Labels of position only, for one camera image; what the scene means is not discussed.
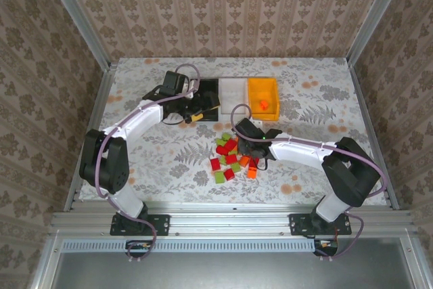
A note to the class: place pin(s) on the aluminium side rail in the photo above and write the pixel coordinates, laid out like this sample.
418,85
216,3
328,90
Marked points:
367,116
102,89

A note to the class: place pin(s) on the aluminium mounting beam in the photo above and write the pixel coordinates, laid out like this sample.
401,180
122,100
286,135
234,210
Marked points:
230,221

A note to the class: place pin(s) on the grey metal panel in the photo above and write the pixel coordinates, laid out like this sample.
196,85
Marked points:
230,272

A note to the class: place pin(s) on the orange plastic bin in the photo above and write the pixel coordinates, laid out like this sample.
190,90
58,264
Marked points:
272,114

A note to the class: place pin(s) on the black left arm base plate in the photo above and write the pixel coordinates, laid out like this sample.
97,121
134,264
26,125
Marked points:
159,224

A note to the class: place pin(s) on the black plastic bin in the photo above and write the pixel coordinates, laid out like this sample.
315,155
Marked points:
209,85

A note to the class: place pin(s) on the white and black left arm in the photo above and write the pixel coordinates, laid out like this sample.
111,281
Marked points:
135,123

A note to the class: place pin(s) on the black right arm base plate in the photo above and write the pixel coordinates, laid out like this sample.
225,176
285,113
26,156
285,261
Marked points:
299,224

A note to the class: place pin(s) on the white plastic bin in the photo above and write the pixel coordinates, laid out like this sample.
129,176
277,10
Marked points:
233,96

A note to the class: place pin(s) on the aluminium lower frame rail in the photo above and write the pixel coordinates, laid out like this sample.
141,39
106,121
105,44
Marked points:
47,262
414,262

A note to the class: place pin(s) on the floral tablecloth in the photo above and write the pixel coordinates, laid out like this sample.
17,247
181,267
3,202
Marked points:
304,99

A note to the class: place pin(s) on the aluminium frame post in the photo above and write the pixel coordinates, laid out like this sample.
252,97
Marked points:
375,15
79,15

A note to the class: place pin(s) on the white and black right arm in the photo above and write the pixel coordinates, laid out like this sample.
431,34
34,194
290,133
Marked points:
297,155

